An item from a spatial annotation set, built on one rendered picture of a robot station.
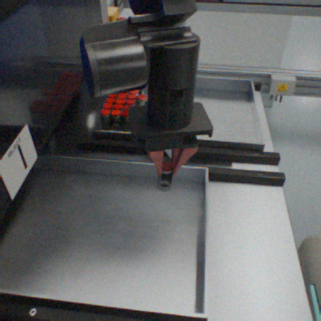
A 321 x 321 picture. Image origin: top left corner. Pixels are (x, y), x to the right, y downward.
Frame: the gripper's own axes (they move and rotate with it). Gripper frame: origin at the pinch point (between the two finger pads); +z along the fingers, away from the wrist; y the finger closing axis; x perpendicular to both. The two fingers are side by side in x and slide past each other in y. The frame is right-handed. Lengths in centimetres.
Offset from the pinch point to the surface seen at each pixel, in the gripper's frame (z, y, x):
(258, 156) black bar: 7.4, -19.8, -8.7
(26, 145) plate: -4.5, 19.2, -2.3
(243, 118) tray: 9.0, -22.7, -23.6
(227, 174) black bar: 7.5, -12.4, -5.0
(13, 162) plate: -4.7, 20.3, 1.2
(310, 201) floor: 96, -94, -64
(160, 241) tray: 9.5, 1.6, 5.9
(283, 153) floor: 96, -97, -103
